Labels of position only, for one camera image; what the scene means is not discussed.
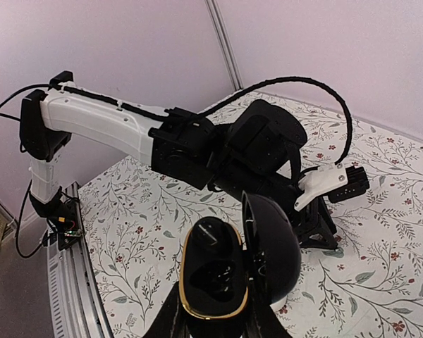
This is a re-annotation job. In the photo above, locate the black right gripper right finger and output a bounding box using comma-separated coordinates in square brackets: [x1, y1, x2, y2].
[245, 294, 292, 338]

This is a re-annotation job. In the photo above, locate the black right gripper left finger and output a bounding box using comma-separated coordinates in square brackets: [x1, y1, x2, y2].
[149, 282, 190, 338]

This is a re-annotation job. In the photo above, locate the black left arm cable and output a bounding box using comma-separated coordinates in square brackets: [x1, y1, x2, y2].
[197, 75, 353, 166]

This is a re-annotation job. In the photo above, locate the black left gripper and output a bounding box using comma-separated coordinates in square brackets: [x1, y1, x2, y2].
[214, 175, 338, 250]

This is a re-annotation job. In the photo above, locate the left aluminium corner post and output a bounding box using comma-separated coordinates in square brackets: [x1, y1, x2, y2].
[204, 0, 243, 90]

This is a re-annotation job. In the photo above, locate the floral patterned table mat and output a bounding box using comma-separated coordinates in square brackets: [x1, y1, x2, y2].
[77, 89, 423, 338]

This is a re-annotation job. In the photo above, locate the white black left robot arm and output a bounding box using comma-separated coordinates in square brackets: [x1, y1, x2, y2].
[16, 70, 347, 250]

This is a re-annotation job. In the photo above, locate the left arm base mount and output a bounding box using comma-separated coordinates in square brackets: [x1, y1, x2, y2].
[42, 187, 82, 251]

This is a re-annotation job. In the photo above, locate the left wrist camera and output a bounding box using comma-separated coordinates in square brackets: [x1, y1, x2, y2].
[294, 163, 370, 212]

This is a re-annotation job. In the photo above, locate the black earbuds charging case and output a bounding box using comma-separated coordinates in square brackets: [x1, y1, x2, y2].
[179, 193, 301, 337]

